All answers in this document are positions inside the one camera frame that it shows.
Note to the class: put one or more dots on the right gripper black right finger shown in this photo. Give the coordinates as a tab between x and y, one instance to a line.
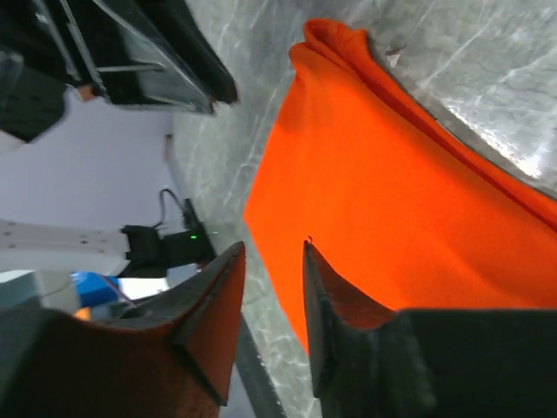
369	361

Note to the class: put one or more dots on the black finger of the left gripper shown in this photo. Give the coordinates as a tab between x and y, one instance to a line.
181	66

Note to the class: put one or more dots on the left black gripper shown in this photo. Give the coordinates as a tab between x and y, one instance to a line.
107	48

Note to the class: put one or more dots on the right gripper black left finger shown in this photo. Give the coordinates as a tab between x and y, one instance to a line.
171	356

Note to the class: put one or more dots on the orange t-shirt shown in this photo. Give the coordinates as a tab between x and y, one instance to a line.
395	203

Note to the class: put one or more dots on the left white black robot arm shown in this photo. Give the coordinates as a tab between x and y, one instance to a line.
130	251

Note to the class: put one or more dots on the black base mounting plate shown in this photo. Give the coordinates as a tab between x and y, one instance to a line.
198	240

